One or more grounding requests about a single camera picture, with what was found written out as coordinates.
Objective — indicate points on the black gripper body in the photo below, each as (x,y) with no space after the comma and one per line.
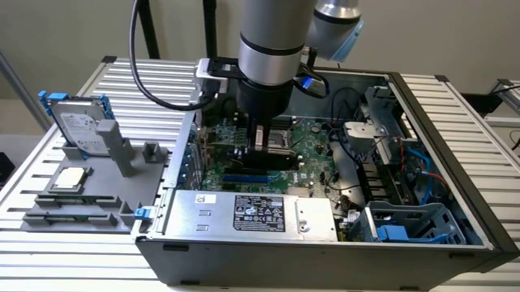
(263,97)

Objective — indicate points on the black graphics card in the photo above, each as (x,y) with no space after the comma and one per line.
(275,161)

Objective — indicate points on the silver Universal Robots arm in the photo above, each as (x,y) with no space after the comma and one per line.
(267,36)

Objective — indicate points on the blue expansion slot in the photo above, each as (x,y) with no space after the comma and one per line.
(245,178)

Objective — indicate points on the black RAM slots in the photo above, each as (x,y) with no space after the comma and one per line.
(279,121)

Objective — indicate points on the green motherboard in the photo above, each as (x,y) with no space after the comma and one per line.
(317,164)

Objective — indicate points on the small silver chipset heatsink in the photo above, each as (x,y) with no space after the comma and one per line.
(299,191)

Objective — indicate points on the white plastic drive cover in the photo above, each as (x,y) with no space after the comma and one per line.
(361,132)

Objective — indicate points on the silver power supply unit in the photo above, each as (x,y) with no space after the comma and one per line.
(251,216)

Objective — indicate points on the black tripod pole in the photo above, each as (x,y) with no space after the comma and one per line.
(150,29)
(210,29)

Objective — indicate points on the metal optical drive cage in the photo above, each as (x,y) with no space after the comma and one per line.
(384,121)

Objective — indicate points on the blue case latch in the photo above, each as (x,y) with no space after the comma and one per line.
(143,213)

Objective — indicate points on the open black PC case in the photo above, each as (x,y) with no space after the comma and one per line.
(317,261)

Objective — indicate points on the grey parts rack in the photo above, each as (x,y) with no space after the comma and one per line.
(102,194)

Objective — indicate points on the blue disk bay latch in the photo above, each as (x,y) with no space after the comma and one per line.
(392,233)

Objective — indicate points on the grey disk bay cage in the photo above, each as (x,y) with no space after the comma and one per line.
(410,222)

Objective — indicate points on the silver CPU chip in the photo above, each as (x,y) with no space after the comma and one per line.
(71,177)

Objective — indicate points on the grey slatted side table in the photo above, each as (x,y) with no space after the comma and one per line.
(505,100)

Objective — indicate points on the black box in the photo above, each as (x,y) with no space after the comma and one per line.
(5,168)

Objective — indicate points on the CPU socket with metal frame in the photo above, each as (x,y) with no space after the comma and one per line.
(279,140)

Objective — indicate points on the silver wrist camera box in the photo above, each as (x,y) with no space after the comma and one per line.
(207,76)

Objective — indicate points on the hard disk with blue bracket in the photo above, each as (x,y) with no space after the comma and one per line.
(79,124)

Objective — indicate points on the grey metal post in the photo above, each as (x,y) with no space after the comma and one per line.
(17,88)

